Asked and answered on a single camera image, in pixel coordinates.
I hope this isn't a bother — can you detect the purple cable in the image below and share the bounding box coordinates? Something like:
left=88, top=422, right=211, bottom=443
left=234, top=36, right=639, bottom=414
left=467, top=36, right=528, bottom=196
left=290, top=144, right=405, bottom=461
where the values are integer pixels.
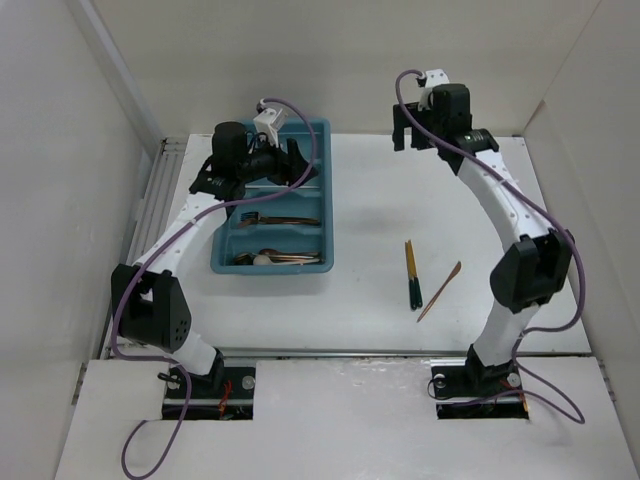
left=110, top=96, right=317, bottom=478
left=394, top=68, right=587, bottom=425

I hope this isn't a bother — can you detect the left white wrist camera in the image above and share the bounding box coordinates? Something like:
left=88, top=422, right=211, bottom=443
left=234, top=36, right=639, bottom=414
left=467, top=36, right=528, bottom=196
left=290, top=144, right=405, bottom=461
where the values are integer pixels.
left=253, top=108, right=288, bottom=147

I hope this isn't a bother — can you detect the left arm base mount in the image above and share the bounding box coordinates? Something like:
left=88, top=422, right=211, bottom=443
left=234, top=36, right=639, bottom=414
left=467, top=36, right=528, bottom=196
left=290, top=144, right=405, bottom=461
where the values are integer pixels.
left=157, top=359, right=257, bottom=421

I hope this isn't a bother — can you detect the aluminium frame rail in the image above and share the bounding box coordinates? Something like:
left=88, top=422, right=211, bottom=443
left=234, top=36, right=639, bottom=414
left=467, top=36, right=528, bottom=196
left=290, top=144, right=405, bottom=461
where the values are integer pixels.
left=99, top=137, right=187, bottom=359

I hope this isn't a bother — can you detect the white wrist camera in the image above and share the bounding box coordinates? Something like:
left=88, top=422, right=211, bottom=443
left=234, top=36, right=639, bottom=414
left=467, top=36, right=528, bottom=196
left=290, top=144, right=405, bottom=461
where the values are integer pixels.
left=253, top=108, right=288, bottom=147
left=416, top=69, right=450, bottom=110

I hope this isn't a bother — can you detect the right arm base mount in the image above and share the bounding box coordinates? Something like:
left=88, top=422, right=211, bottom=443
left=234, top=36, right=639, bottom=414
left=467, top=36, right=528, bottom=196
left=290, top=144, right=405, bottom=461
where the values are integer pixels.
left=428, top=364, right=529, bottom=420

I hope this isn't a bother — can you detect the dark wooden spoon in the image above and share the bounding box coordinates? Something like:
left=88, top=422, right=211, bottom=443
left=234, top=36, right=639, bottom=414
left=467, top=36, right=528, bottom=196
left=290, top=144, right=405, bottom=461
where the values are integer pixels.
left=259, top=248, right=320, bottom=258

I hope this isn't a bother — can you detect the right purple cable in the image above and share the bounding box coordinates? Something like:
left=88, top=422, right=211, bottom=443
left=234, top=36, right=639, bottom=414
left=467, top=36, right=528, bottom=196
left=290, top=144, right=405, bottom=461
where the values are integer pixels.
left=394, top=68, right=587, bottom=425

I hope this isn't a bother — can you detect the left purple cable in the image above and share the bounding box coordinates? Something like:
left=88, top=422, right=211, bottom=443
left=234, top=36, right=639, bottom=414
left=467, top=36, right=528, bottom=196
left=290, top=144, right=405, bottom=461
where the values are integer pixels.
left=110, top=96, right=317, bottom=478

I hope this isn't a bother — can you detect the white plastic spoon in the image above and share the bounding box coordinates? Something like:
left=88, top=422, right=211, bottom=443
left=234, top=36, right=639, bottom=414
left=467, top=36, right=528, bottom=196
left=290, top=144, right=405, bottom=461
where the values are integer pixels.
left=253, top=254, right=307, bottom=266

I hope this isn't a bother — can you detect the blue plastic cutlery tray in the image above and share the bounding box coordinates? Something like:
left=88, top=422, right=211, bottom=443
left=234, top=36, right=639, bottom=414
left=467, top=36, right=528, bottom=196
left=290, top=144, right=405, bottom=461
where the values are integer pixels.
left=210, top=118, right=334, bottom=275

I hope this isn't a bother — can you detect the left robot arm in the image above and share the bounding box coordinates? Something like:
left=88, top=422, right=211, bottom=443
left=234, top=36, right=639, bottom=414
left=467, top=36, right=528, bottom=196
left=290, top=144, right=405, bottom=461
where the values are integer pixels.
left=111, top=121, right=319, bottom=397

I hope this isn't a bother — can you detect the copper fork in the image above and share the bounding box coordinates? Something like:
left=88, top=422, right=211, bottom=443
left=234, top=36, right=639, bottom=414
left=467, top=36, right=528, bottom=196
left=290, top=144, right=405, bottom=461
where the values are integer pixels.
left=236, top=220, right=322, bottom=229
left=238, top=212, right=321, bottom=227

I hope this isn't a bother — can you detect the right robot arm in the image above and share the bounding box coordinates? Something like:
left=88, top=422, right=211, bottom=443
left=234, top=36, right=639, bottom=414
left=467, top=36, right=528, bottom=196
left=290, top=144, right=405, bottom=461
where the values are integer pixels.
left=392, top=75, right=572, bottom=398

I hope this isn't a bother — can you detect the gold green-handled chopstick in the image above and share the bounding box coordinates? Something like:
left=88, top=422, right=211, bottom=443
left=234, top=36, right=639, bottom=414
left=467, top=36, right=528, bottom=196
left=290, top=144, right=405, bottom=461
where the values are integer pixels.
left=407, top=241, right=423, bottom=310
left=404, top=241, right=416, bottom=311

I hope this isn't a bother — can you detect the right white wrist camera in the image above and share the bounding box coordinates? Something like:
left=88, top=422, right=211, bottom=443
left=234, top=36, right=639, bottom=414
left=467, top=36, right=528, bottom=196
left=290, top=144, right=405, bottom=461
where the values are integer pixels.
left=416, top=69, right=450, bottom=110

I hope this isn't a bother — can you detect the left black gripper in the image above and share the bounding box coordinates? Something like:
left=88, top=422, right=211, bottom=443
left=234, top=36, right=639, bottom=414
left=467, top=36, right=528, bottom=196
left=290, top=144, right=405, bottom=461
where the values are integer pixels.
left=237, top=130, right=317, bottom=189

